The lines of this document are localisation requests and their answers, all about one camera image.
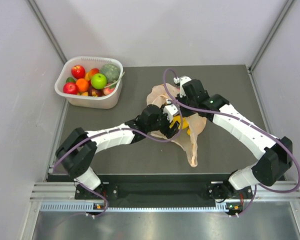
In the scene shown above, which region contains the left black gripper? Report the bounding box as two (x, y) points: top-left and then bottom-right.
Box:
(146, 105), (180, 139)

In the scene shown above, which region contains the yellow banana bunch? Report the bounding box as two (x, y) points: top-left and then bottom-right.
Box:
(169, 115), (189, 130)

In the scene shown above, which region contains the translucent orange plastic bag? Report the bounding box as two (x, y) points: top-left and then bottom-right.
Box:
(146, 84), (207, 168)

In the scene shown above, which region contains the red apple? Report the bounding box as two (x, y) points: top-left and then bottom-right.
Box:
(62, 82), (79, 95)
(71, 65), (86, 79)

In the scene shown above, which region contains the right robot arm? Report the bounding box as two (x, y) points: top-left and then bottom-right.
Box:
(173, 76), (293, 198)

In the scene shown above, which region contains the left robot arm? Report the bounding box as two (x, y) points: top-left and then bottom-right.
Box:
(55, 103), (180, 199)

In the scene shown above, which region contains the white plastic fruit basket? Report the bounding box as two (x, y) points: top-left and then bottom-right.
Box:
(54, 56), (124, 109)

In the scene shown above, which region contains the orange fruit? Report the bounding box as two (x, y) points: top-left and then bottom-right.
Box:
(75, 78), (89, 93)

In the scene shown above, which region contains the pink peach with leaf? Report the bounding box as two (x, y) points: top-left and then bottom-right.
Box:
(102, 83), (116, 96)

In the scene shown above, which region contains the green cantaloupe melon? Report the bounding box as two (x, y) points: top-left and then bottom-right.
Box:
(99, 63), (121, 84)

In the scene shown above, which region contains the green apple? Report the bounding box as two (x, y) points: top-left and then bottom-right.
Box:
(90, 73), (107, 90)

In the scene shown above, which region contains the dark red plum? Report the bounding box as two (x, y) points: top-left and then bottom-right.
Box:
(88, 85), (103, 97)

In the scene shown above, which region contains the orange yellow mango in basket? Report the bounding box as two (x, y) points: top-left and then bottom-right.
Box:
(84, 68), (99, 81)

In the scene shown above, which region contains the red apple in basket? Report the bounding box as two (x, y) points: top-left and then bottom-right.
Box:
(71, 65), (86, 79)

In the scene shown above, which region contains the small green lime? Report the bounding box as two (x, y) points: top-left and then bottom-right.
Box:
(66, 77), (76, 83)

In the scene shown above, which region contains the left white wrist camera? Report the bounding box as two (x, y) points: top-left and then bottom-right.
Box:
(163, 99), (180, 123)

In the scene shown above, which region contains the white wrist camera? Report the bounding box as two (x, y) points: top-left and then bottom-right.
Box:
(163, 99), (180, 123)
(173, 76), (192, 98)

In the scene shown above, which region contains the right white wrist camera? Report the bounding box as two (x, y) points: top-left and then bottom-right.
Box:
(173, 76), (192, 98)

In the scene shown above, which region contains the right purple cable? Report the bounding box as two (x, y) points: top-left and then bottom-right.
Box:
(163, 68), (300, 217)

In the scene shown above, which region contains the purple cable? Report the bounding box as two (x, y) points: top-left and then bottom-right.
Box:
(163, 68), (300, 217)
(53, 98), (183, 218)

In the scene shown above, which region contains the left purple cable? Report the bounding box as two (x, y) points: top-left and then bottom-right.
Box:
(53, 98), (183, 218)

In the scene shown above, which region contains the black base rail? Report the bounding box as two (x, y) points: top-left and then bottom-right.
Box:
(74, 173), (256, 208)

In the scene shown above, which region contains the aluminium frame rail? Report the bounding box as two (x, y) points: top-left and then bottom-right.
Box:
(30, 182), (300, 214)

